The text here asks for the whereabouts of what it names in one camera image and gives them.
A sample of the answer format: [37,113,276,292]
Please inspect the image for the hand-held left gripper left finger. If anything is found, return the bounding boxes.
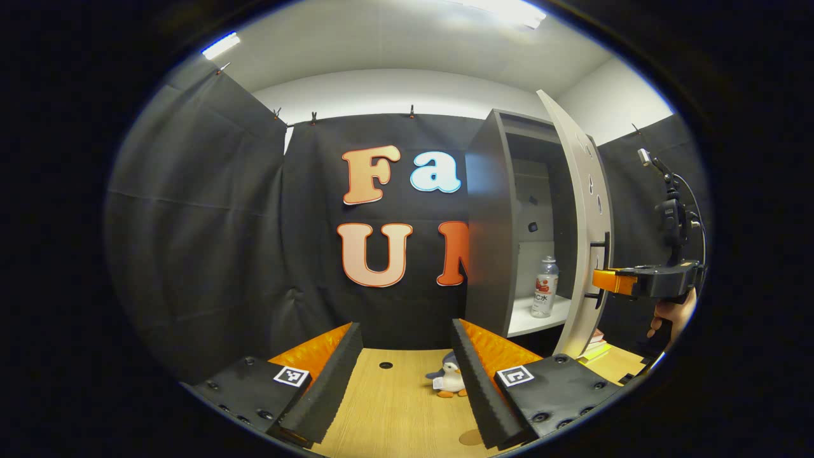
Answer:
[180,321,364,449]

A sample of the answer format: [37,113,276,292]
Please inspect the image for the black door handle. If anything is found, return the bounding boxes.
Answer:
[586,232,612,310]

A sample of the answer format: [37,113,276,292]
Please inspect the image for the clear plastic bottle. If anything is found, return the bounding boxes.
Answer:
[530,255,560,319]

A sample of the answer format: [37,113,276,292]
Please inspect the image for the ceiling light panel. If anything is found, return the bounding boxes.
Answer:
[202,31,242,61]
[445,0,548,31]

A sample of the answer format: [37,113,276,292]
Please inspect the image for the black backdrop cloth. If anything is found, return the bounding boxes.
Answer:
[105,54,711,387]

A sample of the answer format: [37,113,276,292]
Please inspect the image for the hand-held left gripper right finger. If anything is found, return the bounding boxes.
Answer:
[452,318,627,451]

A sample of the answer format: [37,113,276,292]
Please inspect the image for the white cabinet door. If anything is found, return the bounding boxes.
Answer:
[537,89,615,361]

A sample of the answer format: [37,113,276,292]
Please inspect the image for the grey cabinet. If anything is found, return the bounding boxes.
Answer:
[464,108,598,341]

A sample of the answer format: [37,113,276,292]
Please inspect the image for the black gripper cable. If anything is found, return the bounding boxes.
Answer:
[673,172,708,261]

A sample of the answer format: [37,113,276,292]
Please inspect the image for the penguin plush toy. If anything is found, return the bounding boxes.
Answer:
[425,350,469,399]

